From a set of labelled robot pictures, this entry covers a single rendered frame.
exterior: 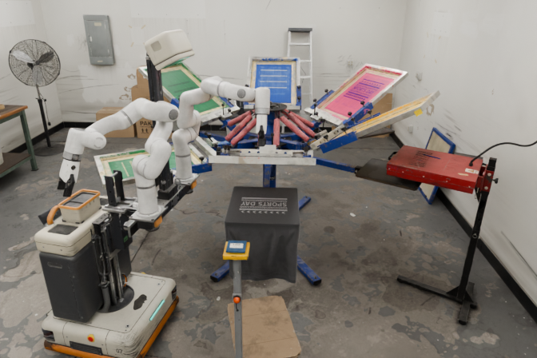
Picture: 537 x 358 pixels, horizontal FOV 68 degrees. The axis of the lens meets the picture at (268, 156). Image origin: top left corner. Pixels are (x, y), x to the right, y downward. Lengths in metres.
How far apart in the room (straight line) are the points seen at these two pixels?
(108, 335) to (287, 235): 1.25
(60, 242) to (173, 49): 1.29
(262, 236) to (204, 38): 4.84
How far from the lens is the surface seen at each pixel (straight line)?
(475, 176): 2.94
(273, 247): 2.45
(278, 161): 2.14
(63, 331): 2.97
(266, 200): 2.60
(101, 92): 7.51
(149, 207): 2.11
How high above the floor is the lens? 2.18
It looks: 22 degrees down
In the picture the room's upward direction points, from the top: 1 degrees clockwise
